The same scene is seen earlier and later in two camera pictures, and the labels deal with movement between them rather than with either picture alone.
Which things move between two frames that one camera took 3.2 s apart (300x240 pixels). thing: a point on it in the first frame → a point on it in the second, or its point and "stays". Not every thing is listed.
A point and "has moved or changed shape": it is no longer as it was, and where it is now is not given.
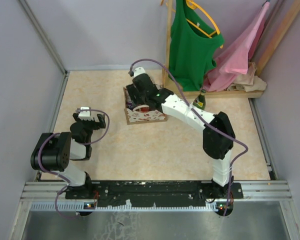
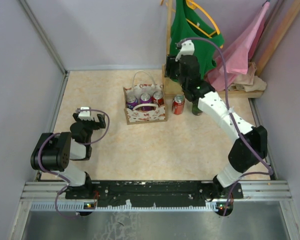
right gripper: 133,91 → 170,64
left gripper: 101,124 stays
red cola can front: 144,109 has moved or changed shape
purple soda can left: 129,103 stays
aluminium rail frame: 253,190 stays
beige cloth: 249,82 stays
